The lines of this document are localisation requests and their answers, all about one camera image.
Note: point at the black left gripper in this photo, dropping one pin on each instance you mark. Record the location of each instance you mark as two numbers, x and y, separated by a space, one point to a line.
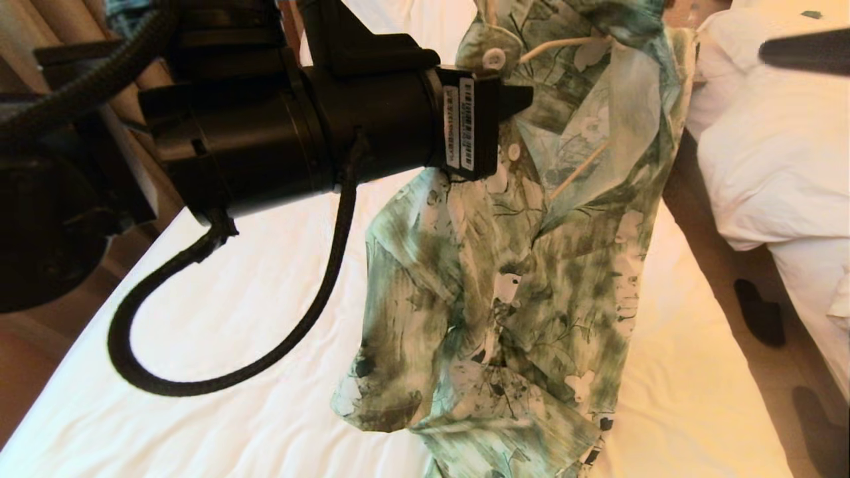
385 119

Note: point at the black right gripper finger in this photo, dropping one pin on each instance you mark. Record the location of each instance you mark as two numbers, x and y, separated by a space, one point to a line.
817 44
817 62

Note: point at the green leaf print shirt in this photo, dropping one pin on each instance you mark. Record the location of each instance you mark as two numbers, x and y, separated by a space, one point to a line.
531 265

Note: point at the small green item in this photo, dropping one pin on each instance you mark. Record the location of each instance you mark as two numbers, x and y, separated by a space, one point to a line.
811 13

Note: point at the small white pillow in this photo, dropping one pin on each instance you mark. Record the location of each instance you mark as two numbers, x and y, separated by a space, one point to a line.
730 40

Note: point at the white duvet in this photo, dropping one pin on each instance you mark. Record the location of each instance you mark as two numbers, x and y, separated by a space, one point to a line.
777 153

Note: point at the black slipper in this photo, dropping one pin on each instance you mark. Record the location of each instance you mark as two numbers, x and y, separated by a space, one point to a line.
760 318
820 431

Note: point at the black left camera bracket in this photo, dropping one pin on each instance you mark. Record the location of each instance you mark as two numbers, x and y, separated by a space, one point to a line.
365 33

